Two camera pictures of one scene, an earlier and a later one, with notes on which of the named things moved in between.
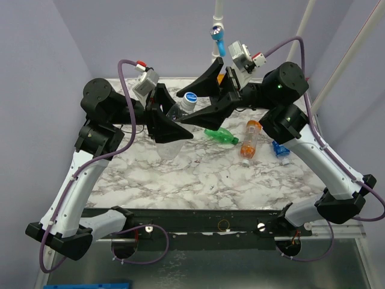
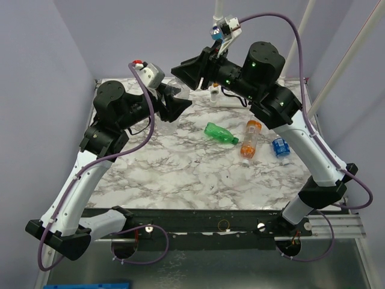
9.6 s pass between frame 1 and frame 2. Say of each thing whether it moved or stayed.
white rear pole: stayed
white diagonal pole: stayed
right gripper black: moved
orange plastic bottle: stayed
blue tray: stayed
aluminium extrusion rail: stayed
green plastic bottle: stayed
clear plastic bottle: moved
